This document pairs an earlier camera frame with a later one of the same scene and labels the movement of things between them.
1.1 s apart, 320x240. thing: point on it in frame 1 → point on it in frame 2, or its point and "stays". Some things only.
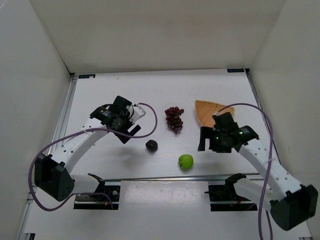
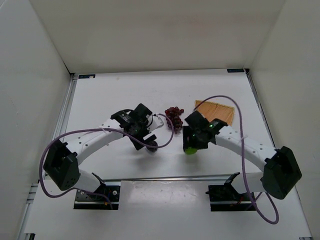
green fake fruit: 186,161 → 190,151
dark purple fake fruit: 151,145 stays
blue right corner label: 235,70 stays
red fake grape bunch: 173,119 stays
